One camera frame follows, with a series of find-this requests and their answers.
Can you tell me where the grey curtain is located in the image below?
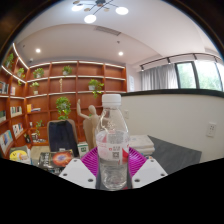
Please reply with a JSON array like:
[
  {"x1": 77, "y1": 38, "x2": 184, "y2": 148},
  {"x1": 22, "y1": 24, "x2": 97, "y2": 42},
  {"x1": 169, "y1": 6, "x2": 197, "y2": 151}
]
[{"x1": 140, "y1": 63, "x2": 179, "y2": 91}]

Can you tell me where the stack of colourful books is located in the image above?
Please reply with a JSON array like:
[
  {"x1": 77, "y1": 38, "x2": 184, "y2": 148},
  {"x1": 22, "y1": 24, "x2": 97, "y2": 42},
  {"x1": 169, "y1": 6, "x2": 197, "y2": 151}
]
[{"x1": 8, "y1": 145, "x2": 33, "y2": 165}]

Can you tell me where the stack of white books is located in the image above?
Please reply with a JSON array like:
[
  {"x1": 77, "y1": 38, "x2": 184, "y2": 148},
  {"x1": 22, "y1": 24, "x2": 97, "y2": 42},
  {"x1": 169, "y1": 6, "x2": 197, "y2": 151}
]
[{"x1": 128, "y1": 134, "x2": 156, "y2": 156}]

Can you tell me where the wooden shelf unit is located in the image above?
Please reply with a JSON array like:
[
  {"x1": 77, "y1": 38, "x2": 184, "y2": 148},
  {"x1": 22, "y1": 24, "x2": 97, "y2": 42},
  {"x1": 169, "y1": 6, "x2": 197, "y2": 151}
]
[{"x1": 0, "y1": 42, "x2": 128, "y2": 158}]

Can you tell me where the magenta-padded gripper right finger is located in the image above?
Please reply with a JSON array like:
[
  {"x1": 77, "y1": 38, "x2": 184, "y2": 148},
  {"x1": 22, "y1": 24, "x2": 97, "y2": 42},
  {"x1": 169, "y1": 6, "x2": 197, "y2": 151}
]
[{"x1": 127, "y1": 146, "x2": 168, "y2": 190}]

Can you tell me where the clear plastic water bottle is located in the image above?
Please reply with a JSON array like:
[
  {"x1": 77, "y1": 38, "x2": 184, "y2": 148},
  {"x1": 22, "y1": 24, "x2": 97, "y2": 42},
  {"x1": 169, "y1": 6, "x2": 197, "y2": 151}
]
[{"x1": 94, "y1": 93, "x2": 130, "y2": 191}]

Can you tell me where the wooden artist mannequin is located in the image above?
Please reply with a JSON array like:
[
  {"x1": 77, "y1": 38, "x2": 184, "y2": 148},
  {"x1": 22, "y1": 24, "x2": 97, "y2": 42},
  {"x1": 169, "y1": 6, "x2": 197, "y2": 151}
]
[{"x1": 76, "y1": 98, "x2": 101, "y2": 149}]

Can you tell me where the chair with dark jacket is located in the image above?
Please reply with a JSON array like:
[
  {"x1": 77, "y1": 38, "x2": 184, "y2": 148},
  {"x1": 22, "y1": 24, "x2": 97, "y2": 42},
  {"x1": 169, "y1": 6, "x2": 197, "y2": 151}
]
[{"x1": 47, "y1": 119, "x2": 80, "y2": 158}]

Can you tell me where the branched ceiling lamp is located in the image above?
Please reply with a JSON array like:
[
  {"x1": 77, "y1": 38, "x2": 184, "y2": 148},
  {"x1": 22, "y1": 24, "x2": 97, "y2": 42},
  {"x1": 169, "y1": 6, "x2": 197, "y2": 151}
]
[{"x1": 71, "y1": 0, "x2": 130, "y2": 24}]

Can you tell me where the ceiling air vent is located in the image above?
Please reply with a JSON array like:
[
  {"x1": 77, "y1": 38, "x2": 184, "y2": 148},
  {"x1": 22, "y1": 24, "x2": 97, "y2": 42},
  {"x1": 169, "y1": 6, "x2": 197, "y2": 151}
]
[{"x1": 93, "y1": 25, "x2": 122, "y2": 37}]

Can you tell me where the small green white box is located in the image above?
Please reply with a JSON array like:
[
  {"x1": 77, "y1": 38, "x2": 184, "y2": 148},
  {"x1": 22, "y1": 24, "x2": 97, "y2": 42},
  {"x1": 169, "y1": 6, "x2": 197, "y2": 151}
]
[{"x1": 77, "y1": 141, "x2": 90, "y2": 158}]

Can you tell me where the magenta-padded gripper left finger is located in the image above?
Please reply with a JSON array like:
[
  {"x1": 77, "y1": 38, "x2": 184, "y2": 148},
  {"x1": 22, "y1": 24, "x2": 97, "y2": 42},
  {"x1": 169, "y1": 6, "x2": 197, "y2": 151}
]
[{"x1": 59, "y1": 146, "x2": 100, "y2": 190}]

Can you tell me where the white wall socket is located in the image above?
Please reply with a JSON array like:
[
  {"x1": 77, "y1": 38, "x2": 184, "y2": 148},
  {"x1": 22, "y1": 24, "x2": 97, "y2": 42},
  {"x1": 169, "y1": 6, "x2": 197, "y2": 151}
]
[{"x1": 206, "y1": 121, "x2": 218, "y2": 138}]

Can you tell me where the window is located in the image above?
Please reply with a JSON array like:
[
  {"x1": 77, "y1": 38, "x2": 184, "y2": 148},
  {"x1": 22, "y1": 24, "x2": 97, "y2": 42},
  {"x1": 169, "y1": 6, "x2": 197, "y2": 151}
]
[{"x1": 175, "y1": 59, "x2": 224, "y2": 93}]

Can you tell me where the black curtain rail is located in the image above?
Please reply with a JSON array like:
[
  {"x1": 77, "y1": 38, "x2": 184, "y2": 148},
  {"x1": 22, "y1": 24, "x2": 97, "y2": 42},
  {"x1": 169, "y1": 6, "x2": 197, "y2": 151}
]
[{"x1": 139, "y1": 52, "x2": 224, "y2": 72}]

